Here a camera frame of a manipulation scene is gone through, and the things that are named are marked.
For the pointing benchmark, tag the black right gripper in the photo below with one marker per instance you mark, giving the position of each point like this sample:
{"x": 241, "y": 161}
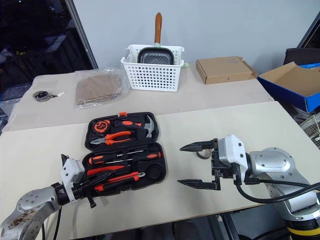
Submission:
{"x": 220, "y": 170}

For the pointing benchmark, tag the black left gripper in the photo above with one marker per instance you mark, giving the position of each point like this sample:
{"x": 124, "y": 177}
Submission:
{"x": 83, "y": 192}

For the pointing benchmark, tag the orange tester pen screwdriver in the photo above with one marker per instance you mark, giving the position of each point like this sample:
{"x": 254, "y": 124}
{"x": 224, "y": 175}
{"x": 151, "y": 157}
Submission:
{"x": 105, "y": 170}

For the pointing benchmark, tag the orange black utility knife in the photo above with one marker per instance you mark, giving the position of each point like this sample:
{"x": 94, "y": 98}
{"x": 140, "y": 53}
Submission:
{"x": 125, "y": 177}

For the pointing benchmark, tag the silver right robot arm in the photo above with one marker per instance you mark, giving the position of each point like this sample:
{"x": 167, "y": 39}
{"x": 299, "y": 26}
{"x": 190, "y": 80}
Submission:
{"x": 275, "y": 160}

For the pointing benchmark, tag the black tool case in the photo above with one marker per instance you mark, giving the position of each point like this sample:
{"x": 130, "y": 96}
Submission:
{"x": 155, "y": 172}

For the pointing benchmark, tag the grey tape roll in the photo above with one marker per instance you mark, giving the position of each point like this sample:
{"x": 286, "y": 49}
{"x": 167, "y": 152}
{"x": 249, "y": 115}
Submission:
{"x": 203, "y": 155}

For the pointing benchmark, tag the orange black tape measure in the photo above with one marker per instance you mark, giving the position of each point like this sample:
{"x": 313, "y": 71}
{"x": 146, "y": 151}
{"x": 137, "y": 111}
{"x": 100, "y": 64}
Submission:
{"x": 101, "y": 125}

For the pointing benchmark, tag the clear bag of brown mats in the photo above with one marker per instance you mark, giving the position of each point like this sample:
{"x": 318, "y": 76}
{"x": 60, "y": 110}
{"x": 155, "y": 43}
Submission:
{"x": 97, "y": 90}

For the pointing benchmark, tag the flat brown cardboard box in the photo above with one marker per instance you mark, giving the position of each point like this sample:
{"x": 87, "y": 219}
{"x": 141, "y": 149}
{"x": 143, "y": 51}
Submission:
{"x": 223, "y": 71}

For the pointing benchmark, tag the white perforated plastic basket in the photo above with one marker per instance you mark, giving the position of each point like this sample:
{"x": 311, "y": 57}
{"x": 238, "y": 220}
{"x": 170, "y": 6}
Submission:
{"x": 150, "y": 78}

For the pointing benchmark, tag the small pale green object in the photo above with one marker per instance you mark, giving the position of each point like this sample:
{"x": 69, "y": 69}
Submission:
{"x": 185, "y": 65}

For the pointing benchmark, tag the open blue cardboard box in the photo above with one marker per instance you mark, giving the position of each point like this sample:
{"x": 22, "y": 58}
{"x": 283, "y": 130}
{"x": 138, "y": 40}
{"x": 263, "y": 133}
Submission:
{"x": 287, "y": 85}

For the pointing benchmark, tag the black chair back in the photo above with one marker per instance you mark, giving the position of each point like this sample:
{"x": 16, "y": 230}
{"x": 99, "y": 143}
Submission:
{"x": 302, "y": 56}

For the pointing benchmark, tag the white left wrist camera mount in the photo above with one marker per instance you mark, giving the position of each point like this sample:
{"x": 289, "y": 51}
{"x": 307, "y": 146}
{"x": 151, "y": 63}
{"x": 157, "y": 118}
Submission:
{"x": 71, "y": 172}

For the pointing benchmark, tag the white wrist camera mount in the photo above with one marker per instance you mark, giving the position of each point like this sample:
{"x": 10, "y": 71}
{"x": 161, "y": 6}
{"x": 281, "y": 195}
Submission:
{"x": 71, "y": 172}
{"x": 230, "y": 150}

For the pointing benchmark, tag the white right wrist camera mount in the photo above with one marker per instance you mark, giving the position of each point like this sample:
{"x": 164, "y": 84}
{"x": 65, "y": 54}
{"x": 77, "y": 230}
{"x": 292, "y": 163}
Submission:
{"x": 230, "y": 150}

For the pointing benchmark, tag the black table frame leg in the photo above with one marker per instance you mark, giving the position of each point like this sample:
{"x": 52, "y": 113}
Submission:
{"x": 228, "y": 227}

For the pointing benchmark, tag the grey window frame post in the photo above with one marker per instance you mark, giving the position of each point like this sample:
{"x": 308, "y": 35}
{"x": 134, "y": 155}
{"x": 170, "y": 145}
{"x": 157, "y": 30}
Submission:
{"x": 82, "y": 35}

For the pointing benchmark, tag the dark window frame post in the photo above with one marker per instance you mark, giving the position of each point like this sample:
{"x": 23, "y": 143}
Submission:
{"x": 310, "y": 30}

